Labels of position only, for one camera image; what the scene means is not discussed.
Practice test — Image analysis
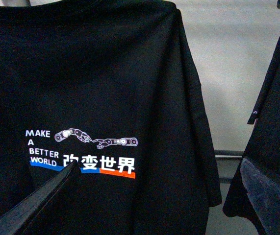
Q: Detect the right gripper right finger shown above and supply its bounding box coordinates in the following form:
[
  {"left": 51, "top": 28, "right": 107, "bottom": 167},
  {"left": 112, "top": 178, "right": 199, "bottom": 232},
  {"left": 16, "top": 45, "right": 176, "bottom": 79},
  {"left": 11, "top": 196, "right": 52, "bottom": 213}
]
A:
[{"left": 240, "top": 157, "right": 280, "bottom": 235}]

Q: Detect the grey metal drying rack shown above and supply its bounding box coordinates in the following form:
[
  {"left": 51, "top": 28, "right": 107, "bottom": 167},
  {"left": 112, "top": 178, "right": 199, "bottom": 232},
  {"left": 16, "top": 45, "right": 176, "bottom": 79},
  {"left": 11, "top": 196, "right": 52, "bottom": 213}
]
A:
[{"left": 215, "top": 150, "right": 244, "bottom": 184}]

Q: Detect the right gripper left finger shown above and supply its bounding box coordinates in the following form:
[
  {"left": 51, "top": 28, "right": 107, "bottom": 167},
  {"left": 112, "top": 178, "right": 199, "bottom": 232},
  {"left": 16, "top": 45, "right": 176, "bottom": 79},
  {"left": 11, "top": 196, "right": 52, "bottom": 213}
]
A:
[{"left": 0, "top": 161, "right": 79, "bottom": 235}]

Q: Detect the black printed t-shirt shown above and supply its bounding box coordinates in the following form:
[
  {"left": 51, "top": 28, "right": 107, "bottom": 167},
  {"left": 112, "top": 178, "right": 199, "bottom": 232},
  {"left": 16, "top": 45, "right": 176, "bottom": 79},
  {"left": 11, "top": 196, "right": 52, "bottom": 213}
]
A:
[{"left": 0, "top": 0, "right": 222, "bottom": 235}]

